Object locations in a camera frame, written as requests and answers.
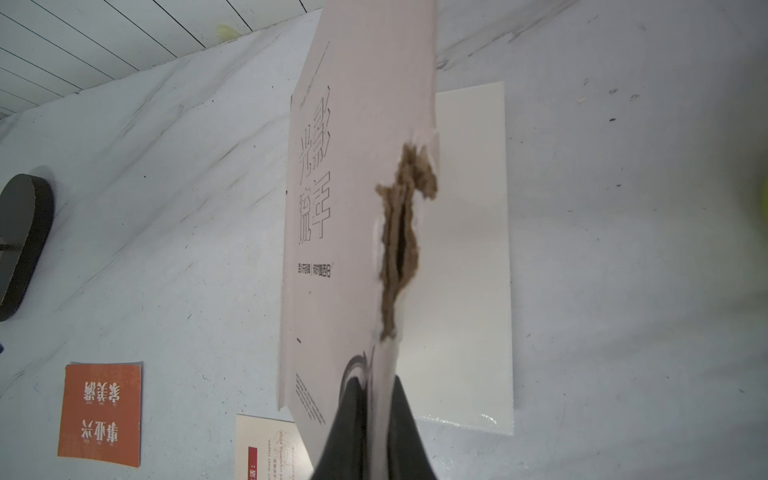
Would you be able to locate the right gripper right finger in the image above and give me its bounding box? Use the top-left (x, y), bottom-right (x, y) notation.
top-left (387, 376), bottom-right (437, 480)

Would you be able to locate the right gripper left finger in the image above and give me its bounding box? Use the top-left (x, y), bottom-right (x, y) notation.
top-left (311, 377), bottom-right (367, 480)

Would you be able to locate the cream card red stripe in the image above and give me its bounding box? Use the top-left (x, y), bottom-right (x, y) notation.
top-left (234, 414), bottom-right (314, 480)

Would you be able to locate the metal jewelry stand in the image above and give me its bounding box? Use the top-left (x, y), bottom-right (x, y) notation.
top-left (1, 174), bottom-right (55, 321)

